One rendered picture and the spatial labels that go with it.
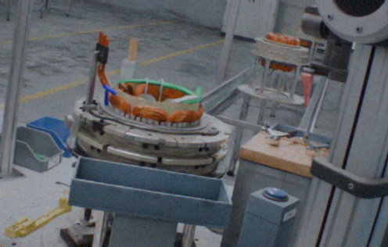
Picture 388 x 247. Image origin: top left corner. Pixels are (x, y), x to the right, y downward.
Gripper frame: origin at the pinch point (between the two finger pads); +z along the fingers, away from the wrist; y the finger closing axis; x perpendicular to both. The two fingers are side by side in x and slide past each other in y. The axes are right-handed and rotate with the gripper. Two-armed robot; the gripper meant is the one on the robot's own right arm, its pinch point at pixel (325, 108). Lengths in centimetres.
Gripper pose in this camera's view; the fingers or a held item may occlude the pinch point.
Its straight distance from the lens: 132.6
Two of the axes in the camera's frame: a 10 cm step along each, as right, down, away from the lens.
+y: -9.3, -2.4, 2.8
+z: -1.9, 9.6, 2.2
